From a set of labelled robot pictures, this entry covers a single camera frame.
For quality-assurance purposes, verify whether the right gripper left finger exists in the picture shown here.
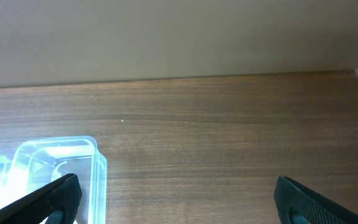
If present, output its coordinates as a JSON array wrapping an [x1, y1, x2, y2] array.
[[0, 174, 82, 224]]

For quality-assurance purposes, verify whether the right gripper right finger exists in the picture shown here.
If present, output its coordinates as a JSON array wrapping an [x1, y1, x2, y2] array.
[[273, 176, 358, 224]]

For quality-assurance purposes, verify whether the right clear plastic container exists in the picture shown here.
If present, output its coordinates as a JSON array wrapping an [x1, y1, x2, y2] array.
[[0, 136, 108, 224]]

